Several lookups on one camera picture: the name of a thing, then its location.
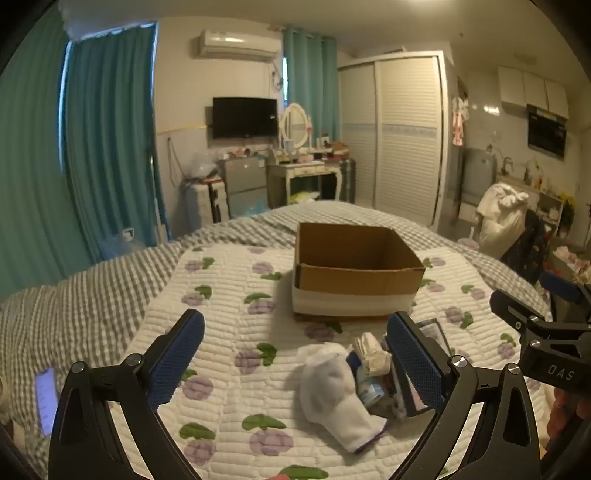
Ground white socks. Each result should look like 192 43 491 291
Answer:
353 331 393 376

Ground white quilt with purple flowers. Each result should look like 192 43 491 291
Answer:
111 242 555 480

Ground white clothes pile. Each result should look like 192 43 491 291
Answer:
477 181 530 260

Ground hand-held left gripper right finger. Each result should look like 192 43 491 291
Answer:
387 311 542 480

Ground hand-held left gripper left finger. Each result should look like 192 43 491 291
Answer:
48 308 205 480

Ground pink cloth pile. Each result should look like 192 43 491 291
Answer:
553 246 591 283

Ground white oval mirror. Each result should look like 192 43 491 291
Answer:
278 102 311 150

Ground black wall television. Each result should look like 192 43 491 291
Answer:
211 96 279 140

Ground light blue tissue packet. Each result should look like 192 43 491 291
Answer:
356 375 387 408

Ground clear plastic bag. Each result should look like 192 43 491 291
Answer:
188 151 221 182

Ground white suitcase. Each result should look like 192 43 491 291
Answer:
181 181 230 232

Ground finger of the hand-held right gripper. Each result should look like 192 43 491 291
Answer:
489 289 555 334
540 271 585 304

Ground dark jacket on chair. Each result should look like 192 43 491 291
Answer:
500 209 549 285

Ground small silver fridge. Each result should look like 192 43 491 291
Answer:
223 157 269 220

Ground grey washing machine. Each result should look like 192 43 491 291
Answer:
463 147 500 205

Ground dark suitcase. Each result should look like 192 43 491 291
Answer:
339 158 358 205

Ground large water jug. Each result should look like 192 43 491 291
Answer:
102 227 149 260

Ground wide teal curtain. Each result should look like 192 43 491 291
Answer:
0 9 93 303

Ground white dressing table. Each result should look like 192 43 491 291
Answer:
266 158 345 209

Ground white wall cabinets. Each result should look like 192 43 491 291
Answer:
497 65 570 119

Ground white sliding door wardrobe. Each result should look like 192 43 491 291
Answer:
336 50 452 230

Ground person's right hand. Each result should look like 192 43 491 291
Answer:
549 385 591 462

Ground hanging red white decoration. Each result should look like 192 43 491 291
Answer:
452 96 470 147

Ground smartphone with lit screen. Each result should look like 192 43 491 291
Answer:
34 368 59 438

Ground white air conditioner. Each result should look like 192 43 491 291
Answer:
198 30 282 64

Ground teal curtain beside window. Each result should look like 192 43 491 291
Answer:
62 25 169 252

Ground brown cardboard box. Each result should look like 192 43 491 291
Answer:
292 222 426 322

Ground white open shelf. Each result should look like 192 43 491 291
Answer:
537 190 565 232

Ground white sock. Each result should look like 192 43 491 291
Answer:
296 344 389 454

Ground narrow teal curtain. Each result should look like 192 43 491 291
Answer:
283 27 343 149

